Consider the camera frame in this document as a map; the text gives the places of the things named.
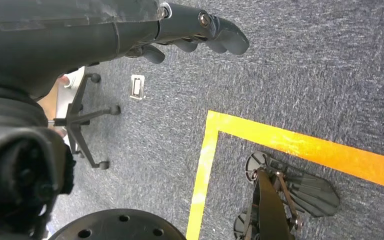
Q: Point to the black perforated disc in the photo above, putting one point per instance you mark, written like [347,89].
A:
[119,228]

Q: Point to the black footed stand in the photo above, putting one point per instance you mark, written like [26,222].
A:
[271,205]

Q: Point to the floor socket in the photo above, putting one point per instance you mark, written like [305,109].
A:
[137,87]

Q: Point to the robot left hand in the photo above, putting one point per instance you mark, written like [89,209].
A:
[62,39]

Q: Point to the black office chair base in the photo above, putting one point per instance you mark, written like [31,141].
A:
[74,119]

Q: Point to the yellow floor tape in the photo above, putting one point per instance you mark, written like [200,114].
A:
[208,149]

